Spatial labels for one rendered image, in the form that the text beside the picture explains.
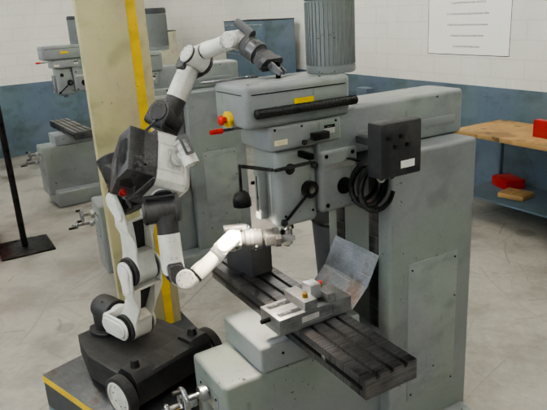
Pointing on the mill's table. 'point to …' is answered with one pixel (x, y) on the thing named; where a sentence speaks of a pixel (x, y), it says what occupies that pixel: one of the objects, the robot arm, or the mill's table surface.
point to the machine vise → (330, 294)
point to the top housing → (279, 97)
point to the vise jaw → (300, 298)
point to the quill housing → (286, 185)
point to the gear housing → (291, 134)
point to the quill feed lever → (309, 189)
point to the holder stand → (251, 260)
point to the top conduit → (305, 106)
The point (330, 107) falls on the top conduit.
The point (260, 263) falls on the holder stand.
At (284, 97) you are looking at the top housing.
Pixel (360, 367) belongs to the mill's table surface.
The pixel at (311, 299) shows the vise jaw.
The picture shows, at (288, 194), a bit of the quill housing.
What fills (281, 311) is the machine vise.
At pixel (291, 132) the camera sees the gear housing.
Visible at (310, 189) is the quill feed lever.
